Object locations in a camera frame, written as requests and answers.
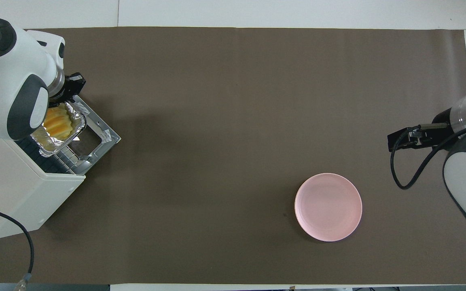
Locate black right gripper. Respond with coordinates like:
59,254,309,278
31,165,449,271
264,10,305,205
388,123,452,152

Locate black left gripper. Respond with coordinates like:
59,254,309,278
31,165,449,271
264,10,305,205
51,72,87,105

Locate yellow ridged bread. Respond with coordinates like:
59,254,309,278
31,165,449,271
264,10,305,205
42,104,74,138

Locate aluminium foil tray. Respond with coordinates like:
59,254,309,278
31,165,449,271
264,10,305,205
30,101,87,158

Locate glass oven door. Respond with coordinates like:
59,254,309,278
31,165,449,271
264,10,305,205
66,95,121,175

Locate white toaster oven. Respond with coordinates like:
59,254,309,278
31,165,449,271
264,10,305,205
0,135,86,242

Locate pink round plate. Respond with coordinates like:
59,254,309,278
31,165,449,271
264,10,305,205
294,173,363,243

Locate brown table mat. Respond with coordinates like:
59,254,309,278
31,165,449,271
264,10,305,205
0,27,466,285

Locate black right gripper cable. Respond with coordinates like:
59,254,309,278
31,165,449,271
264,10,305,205
390,121,466,190

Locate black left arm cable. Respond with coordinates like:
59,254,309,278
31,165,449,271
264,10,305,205
0,204,35,291

